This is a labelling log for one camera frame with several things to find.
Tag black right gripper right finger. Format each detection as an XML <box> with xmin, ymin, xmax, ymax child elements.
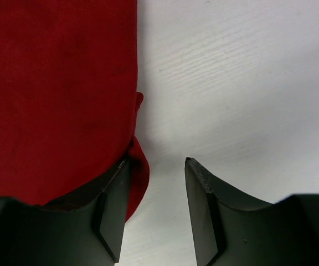
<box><xmin>185</xmin><ymin>158</ymin><xmax>319</xmax><ymax>265</ymax></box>

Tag dark red t shirt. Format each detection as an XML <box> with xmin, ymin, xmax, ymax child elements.
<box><xmin>0</xmin><ymin>1</ymin><xmax>149</xmax><ymax>216</ymax></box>

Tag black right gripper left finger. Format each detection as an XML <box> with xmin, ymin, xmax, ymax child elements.
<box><xmin>0</xmin><ymin>158</ymin><xmax>131</xmax><ymax>265</ymax></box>

